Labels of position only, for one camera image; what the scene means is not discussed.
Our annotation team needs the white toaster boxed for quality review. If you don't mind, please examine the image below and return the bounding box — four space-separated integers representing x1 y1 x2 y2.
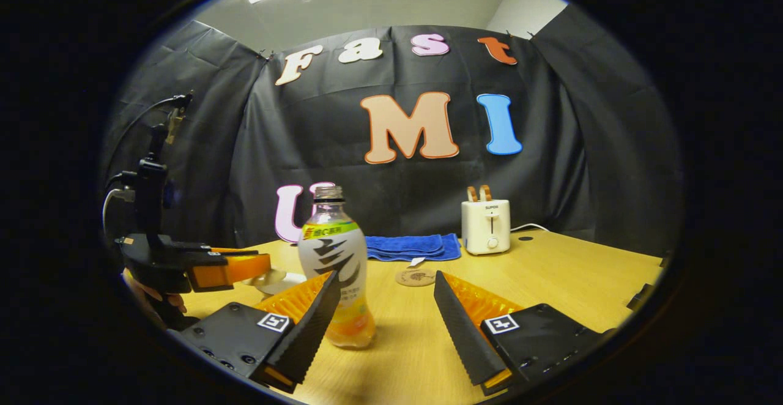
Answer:
461 199 511 256

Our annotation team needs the blue folded towel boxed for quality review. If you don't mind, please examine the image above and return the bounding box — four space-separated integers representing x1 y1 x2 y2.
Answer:
365 232 462 263

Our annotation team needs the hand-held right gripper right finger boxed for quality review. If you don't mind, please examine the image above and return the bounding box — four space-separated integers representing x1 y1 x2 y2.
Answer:
433 270 615 396

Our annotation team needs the clear water bottle white label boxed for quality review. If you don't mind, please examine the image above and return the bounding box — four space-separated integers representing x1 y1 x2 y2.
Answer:
297 185 377 349

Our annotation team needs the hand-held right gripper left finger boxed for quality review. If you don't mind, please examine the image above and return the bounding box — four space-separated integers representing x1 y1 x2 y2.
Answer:
166 270 341 393

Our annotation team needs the round cork coaster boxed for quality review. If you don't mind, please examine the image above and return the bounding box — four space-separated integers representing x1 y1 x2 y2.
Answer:
395 269 436 287

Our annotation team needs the white ceramic teacup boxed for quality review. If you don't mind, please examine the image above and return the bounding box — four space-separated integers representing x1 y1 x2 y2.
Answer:
263 272 306 299

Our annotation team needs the black backdrop cloth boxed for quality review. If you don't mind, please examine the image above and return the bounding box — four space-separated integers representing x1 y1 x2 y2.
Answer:
101 4 683 259

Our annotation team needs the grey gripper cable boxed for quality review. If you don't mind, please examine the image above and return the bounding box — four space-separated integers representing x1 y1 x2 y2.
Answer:
101 186 136 240

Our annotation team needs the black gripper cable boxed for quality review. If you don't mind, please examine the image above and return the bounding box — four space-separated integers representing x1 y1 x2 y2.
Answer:
112 92 194 170

